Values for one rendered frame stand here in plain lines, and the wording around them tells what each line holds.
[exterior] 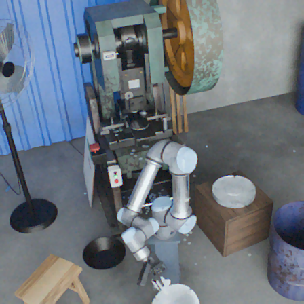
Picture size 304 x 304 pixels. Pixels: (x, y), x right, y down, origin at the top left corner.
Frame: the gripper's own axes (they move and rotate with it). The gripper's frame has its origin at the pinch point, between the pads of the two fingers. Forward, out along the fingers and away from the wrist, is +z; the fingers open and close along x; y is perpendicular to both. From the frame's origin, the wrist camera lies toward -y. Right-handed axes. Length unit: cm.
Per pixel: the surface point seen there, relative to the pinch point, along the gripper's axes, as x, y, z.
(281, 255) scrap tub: -3, 73, 30
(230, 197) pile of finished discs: 31, 92, -8
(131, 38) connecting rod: 9, 78, -125
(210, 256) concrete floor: 57, 71, 20
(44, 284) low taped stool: 61, -31, -31
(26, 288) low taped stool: 65, -40, -35
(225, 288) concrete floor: 40, 56, 37
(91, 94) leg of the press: 77, 74, -121
